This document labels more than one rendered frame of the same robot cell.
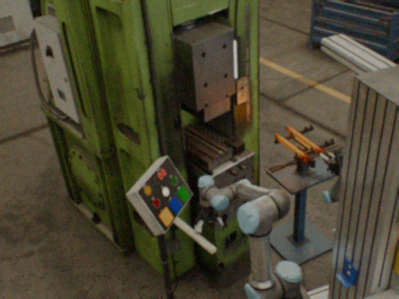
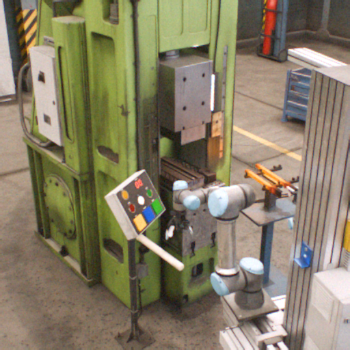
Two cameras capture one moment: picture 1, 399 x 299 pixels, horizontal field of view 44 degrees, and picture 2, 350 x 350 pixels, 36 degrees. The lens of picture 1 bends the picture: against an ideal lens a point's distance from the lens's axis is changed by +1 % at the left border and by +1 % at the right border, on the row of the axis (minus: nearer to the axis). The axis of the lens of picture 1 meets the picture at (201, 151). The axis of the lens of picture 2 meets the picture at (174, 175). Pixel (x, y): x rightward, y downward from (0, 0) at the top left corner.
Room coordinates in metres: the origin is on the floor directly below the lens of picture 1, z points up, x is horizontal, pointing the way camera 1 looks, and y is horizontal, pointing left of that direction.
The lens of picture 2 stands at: (-0.62, 0.08, 2.58)
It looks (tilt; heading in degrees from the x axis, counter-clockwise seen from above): 26 degrees down; 359
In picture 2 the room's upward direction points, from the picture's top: straight up
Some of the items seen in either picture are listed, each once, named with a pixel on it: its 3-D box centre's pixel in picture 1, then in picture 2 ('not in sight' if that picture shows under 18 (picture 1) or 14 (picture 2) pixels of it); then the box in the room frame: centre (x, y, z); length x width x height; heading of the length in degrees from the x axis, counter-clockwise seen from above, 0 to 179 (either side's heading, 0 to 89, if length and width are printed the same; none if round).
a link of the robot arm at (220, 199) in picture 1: (220, 197); (192, 199); (1.83, -0.07, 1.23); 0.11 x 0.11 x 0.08; 26
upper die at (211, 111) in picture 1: (195, 97); (172, 124); (2.69, 0.01, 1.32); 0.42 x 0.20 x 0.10; 37
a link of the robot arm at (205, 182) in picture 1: (206, 188); (180, 192); (1.91, -0.01, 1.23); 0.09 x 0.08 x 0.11; 26
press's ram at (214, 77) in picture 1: (197, 58); (178, 87); (2.72, -0.02, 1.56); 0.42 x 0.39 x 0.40; 37
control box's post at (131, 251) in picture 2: (164, 258); (132, 273); (2.13, 0.28, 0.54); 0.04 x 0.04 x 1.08; 37
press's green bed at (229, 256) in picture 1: (210, 222); (178, 257); (2.73, -0.02, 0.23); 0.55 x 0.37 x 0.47; 37
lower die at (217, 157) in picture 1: (199, 145); (172, 173); (2.69, 0.01, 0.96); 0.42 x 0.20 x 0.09; 37
